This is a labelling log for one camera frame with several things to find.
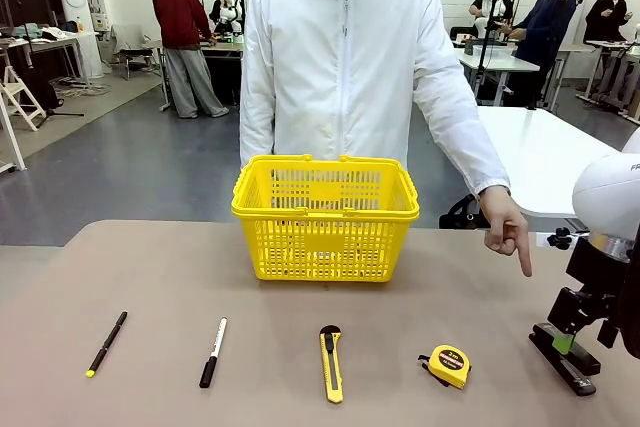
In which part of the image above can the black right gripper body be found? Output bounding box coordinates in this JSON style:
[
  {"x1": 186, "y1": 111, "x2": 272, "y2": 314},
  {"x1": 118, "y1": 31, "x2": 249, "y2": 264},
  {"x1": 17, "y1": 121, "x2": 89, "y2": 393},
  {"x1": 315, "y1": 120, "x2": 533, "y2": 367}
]
[{"x1": 547, "y1": 235, "x2": 627, "y2": 336}]

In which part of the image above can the black stapler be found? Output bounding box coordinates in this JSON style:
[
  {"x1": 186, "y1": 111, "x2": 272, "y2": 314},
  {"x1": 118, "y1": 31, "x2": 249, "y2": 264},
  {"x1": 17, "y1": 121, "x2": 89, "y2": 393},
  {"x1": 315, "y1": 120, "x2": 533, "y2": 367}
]
[{"x1": 528, "y1": 322, "x2": 602, "y2": 397}]

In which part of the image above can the white marker with black cap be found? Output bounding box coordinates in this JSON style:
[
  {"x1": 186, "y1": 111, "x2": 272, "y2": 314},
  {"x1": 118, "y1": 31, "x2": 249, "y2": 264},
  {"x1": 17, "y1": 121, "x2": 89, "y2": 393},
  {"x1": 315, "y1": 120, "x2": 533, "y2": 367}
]
[{"x1": 198, "y1": 316, "x2": 229, "y2": 389}]

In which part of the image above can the person's left forearm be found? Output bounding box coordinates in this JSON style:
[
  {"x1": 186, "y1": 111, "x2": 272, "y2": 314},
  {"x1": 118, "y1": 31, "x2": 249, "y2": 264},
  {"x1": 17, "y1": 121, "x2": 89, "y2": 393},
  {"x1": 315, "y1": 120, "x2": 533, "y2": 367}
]
[{"x1": 413, "y1": 91, "x2": 512, "y2": 197}]

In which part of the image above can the person's right forearm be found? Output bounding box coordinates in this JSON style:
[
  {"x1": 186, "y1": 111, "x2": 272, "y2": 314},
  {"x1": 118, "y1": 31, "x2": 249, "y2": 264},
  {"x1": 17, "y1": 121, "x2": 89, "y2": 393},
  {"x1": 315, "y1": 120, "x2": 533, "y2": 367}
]
[{"x1": 238, "y1": 91, "x2": 277, "y2": 171}]

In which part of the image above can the yellow plastic shopping basket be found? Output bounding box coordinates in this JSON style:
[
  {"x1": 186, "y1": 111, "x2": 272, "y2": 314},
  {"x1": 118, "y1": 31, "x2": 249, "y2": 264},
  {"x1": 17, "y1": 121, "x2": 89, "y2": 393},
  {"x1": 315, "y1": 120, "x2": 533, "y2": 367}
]
[{"x1": 230, "y1": 154, "x2": 420, "y2": 284}]

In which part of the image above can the person in navy jacket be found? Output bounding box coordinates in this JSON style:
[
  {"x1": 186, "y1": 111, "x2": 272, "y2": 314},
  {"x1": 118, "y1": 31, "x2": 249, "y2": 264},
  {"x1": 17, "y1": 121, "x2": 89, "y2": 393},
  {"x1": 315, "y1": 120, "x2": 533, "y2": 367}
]
[{"x1": 507, "y1": 0, "x2": 579, "y2": 109}]

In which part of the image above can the person in black sweater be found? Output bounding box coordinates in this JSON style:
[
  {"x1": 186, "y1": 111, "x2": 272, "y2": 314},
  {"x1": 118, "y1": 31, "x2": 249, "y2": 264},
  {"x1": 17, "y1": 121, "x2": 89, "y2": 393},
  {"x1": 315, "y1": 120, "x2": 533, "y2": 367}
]
[{"x1": 583, "y1": 0, "x2": 630, "y2": 44}]

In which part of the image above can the person in black t-shirt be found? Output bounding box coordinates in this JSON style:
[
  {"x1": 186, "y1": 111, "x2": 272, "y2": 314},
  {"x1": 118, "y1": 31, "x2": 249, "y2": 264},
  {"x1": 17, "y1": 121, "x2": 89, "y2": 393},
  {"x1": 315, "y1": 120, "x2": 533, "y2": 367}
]
[{"x1": 468, "y1": 0, "x2": 501, "y2": 19}]

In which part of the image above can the person in white hooded jacket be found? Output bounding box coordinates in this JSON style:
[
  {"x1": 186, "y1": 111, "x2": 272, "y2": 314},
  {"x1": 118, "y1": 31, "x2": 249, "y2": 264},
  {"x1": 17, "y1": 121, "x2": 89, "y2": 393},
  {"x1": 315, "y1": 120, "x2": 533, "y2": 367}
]
[{"x1": 238, "y1": 0, "x2": 512, "y2": 198}]

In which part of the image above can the person in red sweater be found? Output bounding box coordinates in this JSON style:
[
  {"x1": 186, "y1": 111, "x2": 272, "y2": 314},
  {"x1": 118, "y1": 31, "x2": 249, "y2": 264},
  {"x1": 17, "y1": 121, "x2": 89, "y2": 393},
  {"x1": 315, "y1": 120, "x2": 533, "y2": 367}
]
[{"x1": 152, "y1": 0, "x2": 231, "y2": 120}]

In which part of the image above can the person's left hand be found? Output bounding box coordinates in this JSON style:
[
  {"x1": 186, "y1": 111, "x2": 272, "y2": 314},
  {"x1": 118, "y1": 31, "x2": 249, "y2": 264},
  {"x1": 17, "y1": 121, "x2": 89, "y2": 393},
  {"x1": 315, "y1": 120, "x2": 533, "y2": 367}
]
[{"x1": 478, "y1": 186, "x2": 534, "y2": 279}]

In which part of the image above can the black clamp knob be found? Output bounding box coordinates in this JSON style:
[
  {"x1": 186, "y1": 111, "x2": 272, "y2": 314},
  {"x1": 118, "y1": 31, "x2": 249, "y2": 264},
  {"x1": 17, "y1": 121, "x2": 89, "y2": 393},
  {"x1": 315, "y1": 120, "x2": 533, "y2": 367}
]
[{"x1": 546, "y1": 226, "x2": 574, "y2": 251}]

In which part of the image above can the yellow tape measure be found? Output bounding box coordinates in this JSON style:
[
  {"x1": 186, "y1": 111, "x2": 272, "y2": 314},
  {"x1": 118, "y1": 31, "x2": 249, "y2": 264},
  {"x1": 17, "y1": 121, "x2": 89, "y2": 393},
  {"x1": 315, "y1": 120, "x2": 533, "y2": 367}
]
[{"x1": 417, "y1": 344, "x2": 473, "y2": 390}]

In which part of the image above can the large white table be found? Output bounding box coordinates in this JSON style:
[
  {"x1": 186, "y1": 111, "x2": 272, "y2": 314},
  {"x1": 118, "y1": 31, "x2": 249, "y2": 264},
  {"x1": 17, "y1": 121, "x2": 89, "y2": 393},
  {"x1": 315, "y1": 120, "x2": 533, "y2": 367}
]
[{"x1": 474, "y1": 105, "x2": 634, "y2": 221}]

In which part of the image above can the black bag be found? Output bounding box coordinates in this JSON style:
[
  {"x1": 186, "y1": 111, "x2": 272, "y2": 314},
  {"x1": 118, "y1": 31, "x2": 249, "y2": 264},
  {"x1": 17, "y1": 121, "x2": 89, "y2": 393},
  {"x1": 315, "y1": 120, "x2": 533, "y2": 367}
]
[{"x1": 438, "y1": 194, "x2": 494, "y2": 231}]

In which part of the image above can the yellow utility knife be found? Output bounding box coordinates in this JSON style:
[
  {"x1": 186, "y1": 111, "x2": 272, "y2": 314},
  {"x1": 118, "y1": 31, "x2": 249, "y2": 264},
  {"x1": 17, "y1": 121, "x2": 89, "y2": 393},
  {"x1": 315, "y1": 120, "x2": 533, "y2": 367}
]
[{"x1": 318, "y1": 325, "x2": 346, "y2": 404}]

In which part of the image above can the white background work table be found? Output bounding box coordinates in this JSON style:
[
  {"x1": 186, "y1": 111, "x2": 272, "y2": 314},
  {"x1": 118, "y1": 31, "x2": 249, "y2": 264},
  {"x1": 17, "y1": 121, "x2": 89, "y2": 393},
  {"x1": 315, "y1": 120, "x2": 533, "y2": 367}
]
[{"x1": 457, "y1": 44, "x2": 542, "y2": 108}]

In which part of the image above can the black tripod stand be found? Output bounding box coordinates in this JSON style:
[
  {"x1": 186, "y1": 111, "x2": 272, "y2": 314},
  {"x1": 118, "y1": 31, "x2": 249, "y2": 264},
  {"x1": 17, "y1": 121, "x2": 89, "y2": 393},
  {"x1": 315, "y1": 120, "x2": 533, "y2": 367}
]
[{"x1": 474, "y1": 0, "x2": 522, "y2": 101}]

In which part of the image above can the black pen with yellow tip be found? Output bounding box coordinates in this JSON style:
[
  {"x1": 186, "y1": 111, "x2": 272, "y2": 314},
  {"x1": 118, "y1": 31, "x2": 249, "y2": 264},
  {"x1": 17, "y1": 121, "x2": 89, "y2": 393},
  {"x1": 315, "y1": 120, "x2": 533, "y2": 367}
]
[{"x1": 85, "y1": 310, "x2": 129, "y2": 379}]

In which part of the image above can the grey metal chair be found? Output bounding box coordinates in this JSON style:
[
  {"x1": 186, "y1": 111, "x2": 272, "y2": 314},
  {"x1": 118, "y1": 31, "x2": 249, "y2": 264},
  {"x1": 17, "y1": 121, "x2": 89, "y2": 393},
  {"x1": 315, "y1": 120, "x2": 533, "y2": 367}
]
[{"x1": 110, "y1": 24, "x2": 164, "y2": 81}]

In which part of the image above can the white tower air conditioner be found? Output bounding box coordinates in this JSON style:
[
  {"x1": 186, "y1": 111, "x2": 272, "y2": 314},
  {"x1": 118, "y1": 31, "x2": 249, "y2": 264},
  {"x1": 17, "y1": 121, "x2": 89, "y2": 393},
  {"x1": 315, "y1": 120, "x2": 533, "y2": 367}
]
[{"x1": 52, "y1": 0, "x2": 105, "y2": 79}]

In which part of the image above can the cluttered grey background table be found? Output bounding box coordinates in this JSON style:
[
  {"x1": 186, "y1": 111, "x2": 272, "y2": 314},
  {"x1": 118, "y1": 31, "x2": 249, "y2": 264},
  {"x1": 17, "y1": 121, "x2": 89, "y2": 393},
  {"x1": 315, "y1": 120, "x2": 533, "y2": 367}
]
[{"x1": 0, "y1": 21, "x2": 101, "y2": 91}]

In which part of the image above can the wooden step stool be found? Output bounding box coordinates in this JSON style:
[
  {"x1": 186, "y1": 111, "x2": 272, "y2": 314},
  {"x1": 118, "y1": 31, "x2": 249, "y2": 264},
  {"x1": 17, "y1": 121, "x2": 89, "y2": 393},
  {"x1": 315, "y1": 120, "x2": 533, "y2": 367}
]
[{"x1": 0, "y1": 65, "x2": 47, "y2": 132}]

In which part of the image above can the white table leg frame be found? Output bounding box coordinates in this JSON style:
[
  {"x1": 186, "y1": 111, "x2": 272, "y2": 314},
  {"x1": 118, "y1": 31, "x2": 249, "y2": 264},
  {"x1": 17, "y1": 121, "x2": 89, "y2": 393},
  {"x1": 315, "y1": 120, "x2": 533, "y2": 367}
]
[{"x1": 0, "y1": 91, "x2": 29, "y2": 174}]

